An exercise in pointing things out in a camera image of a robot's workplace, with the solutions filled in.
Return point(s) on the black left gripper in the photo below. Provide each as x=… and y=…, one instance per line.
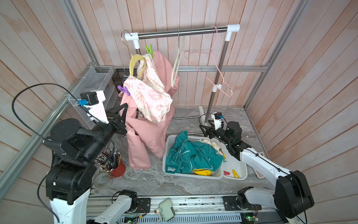
x=114, y=119

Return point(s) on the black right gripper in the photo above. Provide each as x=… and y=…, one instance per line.
x=209, y=129

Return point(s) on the pink jacket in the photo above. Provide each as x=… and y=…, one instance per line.
x=142, y=135

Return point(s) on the green sweatshirt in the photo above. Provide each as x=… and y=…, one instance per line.
x=185, y=156

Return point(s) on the floral pink white garment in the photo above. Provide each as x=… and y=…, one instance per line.
x=148, y=91

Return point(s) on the yellow jacket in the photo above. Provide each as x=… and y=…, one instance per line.
x=203, y=172

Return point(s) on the yellow-green plastic hanger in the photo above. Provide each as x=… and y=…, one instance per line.
x=137, y=58

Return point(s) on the pink wire hanger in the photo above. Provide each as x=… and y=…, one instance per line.
x=214, y=58

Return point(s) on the white hanger with metal hook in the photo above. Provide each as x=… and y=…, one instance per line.
x=181, y=44

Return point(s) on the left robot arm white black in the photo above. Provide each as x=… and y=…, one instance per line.
x=69, y=181

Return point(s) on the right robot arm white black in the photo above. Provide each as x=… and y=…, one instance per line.
x=291, y=196

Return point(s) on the purple clothespin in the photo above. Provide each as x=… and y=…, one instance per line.
x=124, y=90

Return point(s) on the red cup of pencils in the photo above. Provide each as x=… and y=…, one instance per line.
x=111, y=163

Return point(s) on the white perforated laundry basket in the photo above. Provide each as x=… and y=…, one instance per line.
x=217, y=174

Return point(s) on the white plastic tray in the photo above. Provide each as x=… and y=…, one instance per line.
x=232, y=163

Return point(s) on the pink white calculator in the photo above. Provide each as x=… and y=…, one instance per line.
x=258, y=174

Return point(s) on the metal clothes rack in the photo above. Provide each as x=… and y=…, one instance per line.
x=183, y=32

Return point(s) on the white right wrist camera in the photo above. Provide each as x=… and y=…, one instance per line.
x=217, y=120

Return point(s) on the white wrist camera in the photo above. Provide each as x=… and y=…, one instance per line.
x=217, y=120
x=92, y=103

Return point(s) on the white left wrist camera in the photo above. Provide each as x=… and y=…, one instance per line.
x=92, y=103

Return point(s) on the dark mesh wall basket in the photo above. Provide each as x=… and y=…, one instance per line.
x=119, y=77

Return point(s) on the white wire mesh wall shelf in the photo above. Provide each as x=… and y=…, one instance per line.
x=97, y=78

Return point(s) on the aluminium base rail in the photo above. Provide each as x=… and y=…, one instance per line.
x=191, y=209

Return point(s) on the green-white box on rail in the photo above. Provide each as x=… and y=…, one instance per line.
x=165, y=211

